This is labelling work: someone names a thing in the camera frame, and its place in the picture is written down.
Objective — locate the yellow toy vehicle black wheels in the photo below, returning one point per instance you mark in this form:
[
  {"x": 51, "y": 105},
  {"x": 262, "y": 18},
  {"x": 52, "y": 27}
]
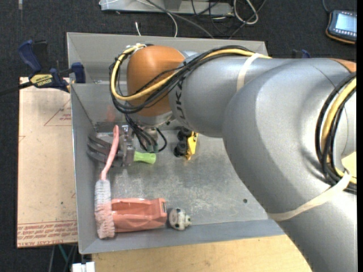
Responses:
[{"x": 190, "y": 144}]

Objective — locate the grey metal bin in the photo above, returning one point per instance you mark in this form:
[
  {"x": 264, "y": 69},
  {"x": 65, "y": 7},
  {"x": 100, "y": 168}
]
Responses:
[{"x": 198, "y": 180}]

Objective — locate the pink bottle brush white bristles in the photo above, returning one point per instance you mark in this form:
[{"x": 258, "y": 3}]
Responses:
[{"x": 103, "y": 205}]

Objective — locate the brown cardboard board red print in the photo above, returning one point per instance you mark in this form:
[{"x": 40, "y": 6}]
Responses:
[{"x": 45, "y": 166}]

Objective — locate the white and black toy animal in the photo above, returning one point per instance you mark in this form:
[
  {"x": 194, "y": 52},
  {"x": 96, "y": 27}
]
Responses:
[{"x": 178, "y": 219}]

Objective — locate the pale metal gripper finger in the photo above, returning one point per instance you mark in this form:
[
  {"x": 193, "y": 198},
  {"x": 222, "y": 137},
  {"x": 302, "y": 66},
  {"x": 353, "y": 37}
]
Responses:
[
  {"x": 124, "y": 133},
  {"x": 129, "y": 157}
]

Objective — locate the salmon pink packet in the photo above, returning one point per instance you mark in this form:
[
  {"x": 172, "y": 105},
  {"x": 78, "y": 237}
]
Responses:
[{"x": 136, "y": 215}]

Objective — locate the green dumbbell-shaped toy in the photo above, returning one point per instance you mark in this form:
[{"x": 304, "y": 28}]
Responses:
[{"x": 144, "y": 157}]

